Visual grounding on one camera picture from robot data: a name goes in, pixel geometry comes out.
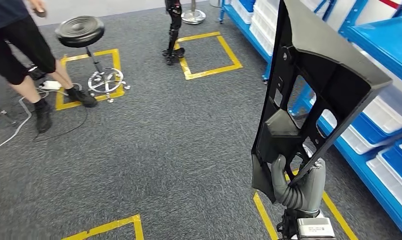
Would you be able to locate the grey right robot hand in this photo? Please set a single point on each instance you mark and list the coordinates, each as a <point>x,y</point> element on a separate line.
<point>315,185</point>

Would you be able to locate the black plastic frame part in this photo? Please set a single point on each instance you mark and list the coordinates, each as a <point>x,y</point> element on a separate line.
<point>277,139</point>

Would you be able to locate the blue metal shelf rack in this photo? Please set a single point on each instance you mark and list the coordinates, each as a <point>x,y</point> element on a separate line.
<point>379,43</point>
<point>267,69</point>

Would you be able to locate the yellow floor tape square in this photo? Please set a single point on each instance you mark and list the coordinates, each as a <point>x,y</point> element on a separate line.
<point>116,59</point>
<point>104,227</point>
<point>214,71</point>
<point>264,215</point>

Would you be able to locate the round metal stand base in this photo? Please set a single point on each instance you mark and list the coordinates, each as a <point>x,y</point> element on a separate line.
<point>193,16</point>

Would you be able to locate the black stool chrome base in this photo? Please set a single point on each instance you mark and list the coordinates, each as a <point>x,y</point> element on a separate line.
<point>80,31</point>

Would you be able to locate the white power strip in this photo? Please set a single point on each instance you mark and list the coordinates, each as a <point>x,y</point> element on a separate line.
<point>50,85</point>

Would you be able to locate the small black handheld device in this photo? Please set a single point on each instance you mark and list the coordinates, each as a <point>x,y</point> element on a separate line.
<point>40,13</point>

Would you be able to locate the person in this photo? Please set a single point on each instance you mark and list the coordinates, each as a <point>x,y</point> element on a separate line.
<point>9,49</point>

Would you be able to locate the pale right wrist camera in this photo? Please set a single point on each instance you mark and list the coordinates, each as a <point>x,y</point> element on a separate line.
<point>315,228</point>

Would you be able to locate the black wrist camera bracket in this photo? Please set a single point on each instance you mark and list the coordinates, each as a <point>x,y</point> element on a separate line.
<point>288,225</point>

